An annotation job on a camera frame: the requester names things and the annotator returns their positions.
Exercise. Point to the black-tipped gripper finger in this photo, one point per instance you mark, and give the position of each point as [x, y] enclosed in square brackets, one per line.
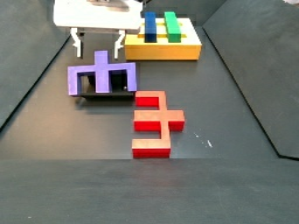
[77, 36]

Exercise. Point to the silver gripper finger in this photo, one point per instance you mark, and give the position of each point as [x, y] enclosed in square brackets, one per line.
[118, 43]

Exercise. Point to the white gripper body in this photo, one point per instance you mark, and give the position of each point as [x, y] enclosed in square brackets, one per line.
[103, 14]

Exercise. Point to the purple E-shaped block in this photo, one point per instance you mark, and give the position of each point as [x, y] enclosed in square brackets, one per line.
[101, 70]

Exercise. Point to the yellow slotted board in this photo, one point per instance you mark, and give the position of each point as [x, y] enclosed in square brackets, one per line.
[164, 50]

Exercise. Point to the black angle fixture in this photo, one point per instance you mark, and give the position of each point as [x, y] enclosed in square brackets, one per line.
[118, 87]

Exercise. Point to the blue bar block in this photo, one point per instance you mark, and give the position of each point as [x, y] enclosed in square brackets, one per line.
[150, 27]

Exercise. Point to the green bar block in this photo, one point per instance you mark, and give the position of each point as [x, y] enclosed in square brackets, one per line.
[173, 27]

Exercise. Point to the red E-shaped block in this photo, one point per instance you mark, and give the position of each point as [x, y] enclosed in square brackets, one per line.
[162, 120]

